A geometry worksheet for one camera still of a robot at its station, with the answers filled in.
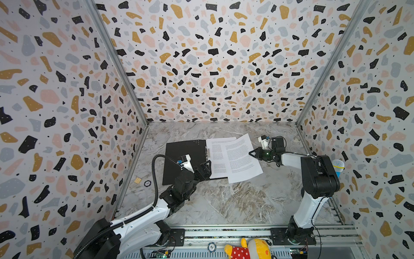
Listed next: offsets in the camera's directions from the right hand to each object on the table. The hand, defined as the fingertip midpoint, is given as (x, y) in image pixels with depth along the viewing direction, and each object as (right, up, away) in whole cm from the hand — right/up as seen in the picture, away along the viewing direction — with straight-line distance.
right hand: (248, 149), depth 97 cm
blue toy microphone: (+33, -5, -28) cm, 44 cm away
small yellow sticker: (-63, -17, -7) cm, 66 cm away
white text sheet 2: (-3, -10, +1) cm, 10 cm away
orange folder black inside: (-33, 0, +10) cm, 34 cm away
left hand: (-24, -5, -19) cm, 31 cm away
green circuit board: (-43, -45, -26) cm, 68 cm away
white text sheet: (-18, -5, +6) cm, 20 cm away
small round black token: (-58, -19, -6) cm, 61 cm away
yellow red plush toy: (-3, -38, -31) cm, 49 cm away
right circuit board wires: (+18, -44, -25) cm, 54 cm away
